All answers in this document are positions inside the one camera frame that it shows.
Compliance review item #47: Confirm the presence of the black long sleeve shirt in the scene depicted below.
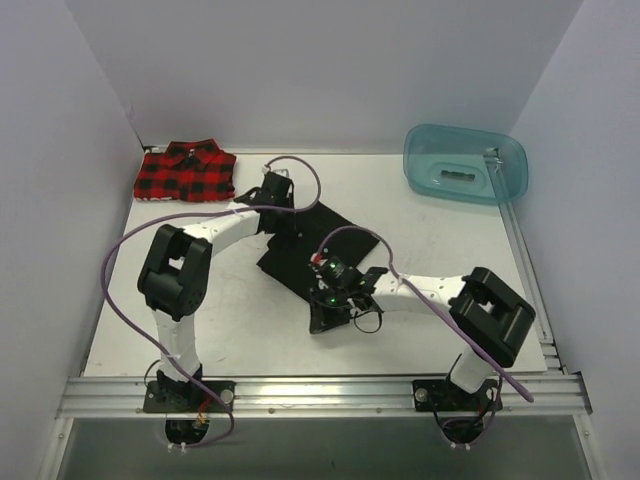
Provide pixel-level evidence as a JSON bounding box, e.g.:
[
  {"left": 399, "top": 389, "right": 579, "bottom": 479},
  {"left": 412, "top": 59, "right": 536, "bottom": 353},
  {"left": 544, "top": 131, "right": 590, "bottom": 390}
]
[{"left": 257, "top": 203, "right": 379, "bottom": 302}]

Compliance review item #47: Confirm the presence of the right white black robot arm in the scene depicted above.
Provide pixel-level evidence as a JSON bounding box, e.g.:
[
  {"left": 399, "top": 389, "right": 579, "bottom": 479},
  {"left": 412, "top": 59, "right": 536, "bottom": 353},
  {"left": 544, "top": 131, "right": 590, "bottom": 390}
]
[{"left": 309, "top": 257, "right": 536, "bottom": 409}]

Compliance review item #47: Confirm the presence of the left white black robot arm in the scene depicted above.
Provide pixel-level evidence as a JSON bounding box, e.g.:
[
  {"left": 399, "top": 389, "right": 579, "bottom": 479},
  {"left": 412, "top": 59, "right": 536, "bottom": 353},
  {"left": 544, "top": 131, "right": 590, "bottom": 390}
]
[{"left": 137, "top": 172, "right": 295, "bottom": 411}]

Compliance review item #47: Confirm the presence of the red black plaid folded shirt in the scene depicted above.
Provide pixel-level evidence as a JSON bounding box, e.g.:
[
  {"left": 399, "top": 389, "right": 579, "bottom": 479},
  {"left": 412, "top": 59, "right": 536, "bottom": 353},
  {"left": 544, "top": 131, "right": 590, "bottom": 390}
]
[{"left": 133, "top": 139, "right": 236, "bottom": 203}]

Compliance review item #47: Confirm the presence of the teal plastic bin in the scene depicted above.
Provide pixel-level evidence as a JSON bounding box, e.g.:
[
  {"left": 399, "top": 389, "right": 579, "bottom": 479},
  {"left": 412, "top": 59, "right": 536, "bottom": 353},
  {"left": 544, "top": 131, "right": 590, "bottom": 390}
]
[{"left": 403, "top": 124, "right": 529, "bottom": 206}]

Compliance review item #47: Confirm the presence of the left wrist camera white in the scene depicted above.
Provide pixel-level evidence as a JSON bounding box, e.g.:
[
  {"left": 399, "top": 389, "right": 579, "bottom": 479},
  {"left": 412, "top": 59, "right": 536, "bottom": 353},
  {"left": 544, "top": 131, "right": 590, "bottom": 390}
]
[{"left": 262, "top": 166, "right": 290, "bottom": 178}]

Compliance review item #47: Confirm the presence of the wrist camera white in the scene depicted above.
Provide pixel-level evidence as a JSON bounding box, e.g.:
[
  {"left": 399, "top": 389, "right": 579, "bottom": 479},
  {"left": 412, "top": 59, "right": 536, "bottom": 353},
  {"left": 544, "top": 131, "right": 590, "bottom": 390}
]
[
  {"left": 262, "top": 166, "right": 290, "bottom": 178},
  {"left": 310, "top": 253, "right": 324, "bottom": 265}
]

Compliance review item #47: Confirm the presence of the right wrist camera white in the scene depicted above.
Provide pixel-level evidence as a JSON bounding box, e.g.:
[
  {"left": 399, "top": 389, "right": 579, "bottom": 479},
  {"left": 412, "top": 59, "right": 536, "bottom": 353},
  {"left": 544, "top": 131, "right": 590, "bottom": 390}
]
[{"left": 310, "top": 253, "right": 324, "bottom": 265}]

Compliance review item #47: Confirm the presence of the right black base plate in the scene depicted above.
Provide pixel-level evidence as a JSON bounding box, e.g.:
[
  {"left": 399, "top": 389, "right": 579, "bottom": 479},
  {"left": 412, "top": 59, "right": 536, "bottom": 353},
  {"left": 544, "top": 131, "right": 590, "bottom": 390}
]
[{"left": 412, "top": 379, "right": 498, "bottom": 413}]

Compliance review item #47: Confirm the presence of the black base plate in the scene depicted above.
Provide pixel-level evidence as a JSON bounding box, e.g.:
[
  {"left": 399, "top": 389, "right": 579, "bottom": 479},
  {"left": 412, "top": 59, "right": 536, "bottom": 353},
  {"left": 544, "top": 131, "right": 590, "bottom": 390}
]
[
  {"left": 144, "top": 381, "right": 236, "bottom": 416},
  {"left": 412, "top": 379, "right": 498, "bottom": 413}
]

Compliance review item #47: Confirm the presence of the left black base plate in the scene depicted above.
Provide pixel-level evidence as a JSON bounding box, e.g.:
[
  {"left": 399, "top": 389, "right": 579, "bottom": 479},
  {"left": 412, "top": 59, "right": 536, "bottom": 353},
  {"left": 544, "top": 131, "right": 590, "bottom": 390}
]
[{"left": 144, "top": 381, "right": 236, "bottom": 416}]

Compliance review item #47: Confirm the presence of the aluminium front rail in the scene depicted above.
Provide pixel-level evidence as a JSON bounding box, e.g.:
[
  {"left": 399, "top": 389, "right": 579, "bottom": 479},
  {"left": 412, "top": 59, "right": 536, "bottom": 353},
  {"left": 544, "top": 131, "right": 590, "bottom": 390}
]
[{"left": 57, "top": 374, "right": 592, "bottom": 419}]

